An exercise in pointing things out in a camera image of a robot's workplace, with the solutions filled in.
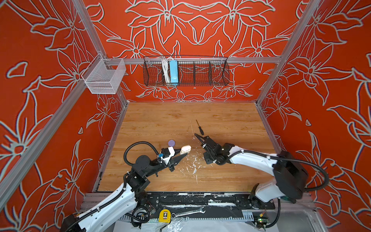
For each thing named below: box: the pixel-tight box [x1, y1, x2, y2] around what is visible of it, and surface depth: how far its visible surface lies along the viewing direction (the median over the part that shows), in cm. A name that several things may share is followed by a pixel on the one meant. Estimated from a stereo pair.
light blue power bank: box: [169, 59, 179, 86], surface depth 91 cm
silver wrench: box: [171, 206, 206, 218], surface depth 71 cm
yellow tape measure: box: [158, 208, 172, 224], surface depth 70 cm
